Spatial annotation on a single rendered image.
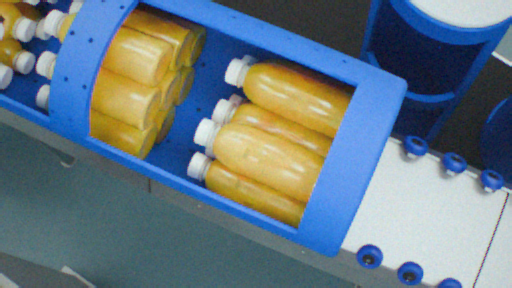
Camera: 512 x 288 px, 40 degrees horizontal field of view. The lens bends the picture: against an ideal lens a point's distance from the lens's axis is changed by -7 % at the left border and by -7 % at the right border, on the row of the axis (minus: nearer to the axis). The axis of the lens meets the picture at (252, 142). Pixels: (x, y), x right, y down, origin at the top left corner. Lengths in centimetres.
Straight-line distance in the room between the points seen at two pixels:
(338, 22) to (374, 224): 105
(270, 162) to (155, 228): 121
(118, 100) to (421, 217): 54
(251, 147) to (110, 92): 23
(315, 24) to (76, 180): 87
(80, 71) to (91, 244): 126
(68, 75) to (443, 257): 68
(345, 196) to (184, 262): 127
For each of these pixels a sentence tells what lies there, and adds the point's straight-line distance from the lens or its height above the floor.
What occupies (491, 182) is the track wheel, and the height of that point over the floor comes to 98.
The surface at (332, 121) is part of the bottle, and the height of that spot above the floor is 113.
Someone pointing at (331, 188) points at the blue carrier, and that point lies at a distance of 97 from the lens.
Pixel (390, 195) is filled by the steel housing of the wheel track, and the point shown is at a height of 93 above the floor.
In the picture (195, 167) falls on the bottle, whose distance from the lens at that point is 113.
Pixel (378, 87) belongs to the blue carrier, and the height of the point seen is 121.
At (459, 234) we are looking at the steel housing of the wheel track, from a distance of 128.
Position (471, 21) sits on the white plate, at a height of 104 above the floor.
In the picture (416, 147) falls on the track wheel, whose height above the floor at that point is 98.
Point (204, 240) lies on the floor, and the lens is 220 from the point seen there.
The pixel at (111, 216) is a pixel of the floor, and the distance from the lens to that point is 226.
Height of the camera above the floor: 217
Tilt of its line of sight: 75 degrees down
